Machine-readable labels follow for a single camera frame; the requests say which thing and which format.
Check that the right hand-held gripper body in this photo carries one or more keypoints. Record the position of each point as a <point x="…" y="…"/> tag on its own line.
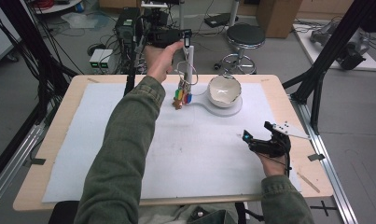
<point x="274" y="147"/>

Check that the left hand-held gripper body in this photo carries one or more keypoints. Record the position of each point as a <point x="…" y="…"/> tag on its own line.
<point x="164" y="35"/>

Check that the white key stand with hook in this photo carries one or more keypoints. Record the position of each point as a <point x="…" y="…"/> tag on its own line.
<point x="191" y="57"/>

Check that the person's right hand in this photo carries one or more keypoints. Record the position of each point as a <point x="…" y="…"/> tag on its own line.
<point x="274" y="166"/>

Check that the person's left hand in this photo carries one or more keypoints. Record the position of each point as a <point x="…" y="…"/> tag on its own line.
<point x="159" y="63"/>

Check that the white table leg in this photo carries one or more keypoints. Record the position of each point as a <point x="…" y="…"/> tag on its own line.
<point x="182" y="15"/>
<point x="233" y="12"/>

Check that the flat black device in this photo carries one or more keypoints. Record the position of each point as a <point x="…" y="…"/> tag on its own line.
<point x="218" y="20"/>

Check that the large black computer tower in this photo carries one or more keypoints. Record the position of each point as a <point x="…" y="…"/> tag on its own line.
<point x="128" y="28"/>

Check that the black tape piece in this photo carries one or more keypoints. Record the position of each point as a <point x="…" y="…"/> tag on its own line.
<point x="316" y="157"/>
<point x="38" y="161"/>

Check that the white foam mat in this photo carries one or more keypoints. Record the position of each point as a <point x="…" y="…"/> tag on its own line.
<point x="207" y="155"/>

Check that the thin wooden stick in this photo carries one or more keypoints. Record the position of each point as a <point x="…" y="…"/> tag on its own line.
<point x="308" y="182"/>

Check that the white ceramic bowl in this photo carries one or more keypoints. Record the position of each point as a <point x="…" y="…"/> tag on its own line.
<point x="223" y="91"/>

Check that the black round stool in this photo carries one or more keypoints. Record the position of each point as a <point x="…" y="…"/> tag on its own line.
<point x="245" y="34"/>

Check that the white power supply unit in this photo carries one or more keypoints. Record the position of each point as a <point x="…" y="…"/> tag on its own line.
<point x="106" y="59"/>
<point x="96" y="59"/>

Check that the black tape cross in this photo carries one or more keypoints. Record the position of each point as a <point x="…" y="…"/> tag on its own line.
<point x="323" y="207"/>

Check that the clear plastic sheet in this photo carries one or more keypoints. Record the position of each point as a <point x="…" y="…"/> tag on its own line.
<point x="80" y="20"/>

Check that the brown cardboard box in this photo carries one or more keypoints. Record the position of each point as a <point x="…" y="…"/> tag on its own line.
<point x="279" y="17"/>

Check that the person's grey lap clothing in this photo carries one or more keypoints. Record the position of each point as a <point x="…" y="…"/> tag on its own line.
<point x="176" y="214"/>

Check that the white platform board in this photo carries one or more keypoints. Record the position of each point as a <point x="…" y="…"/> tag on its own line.
<point x="314" y="51"/>

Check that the round white table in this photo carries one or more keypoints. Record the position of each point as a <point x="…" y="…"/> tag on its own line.
<point x="56" y="6"/>

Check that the grey robot equipment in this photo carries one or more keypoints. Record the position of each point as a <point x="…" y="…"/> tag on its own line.
<point x="344" y="40"/>

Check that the silver aluminium rail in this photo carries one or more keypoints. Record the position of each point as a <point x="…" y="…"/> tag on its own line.
<point x="328" y="168"/>
<point x="11" y="174"/>

